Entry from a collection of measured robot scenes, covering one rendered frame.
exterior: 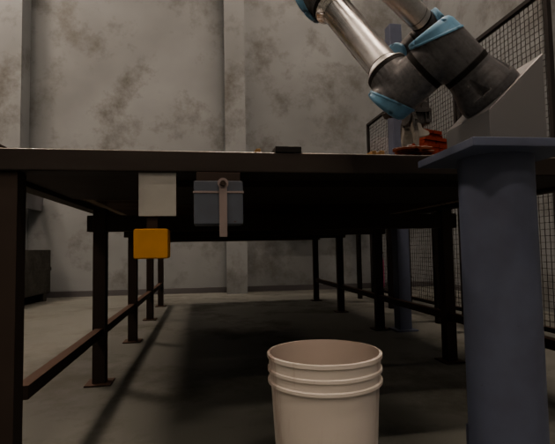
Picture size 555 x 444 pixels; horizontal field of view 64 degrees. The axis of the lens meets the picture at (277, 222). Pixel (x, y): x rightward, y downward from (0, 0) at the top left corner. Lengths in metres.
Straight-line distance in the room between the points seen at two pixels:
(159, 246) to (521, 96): 0.95
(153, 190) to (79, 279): 5.86
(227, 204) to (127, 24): 6.61
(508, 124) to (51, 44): 7.20
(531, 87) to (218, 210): 0.81
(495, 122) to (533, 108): 0.10
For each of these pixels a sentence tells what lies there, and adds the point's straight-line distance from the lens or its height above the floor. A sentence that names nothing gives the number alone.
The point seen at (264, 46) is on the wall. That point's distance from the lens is 7.49.
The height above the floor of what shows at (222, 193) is 0.79.
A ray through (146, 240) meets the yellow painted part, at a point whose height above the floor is 0.67.
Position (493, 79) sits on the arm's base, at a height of 1.02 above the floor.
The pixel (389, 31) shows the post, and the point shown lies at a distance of 3.90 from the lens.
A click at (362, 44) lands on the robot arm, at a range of 1.29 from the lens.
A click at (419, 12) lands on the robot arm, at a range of 1.59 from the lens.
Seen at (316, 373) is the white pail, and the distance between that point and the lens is 1.08.
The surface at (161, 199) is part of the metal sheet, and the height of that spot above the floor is 0.78.
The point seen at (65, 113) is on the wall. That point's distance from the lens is 7.42.
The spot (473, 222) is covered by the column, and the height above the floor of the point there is 0.69.
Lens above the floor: 0.64
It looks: 3 degrees up
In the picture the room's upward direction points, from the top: 1 degrees counter-clockwise
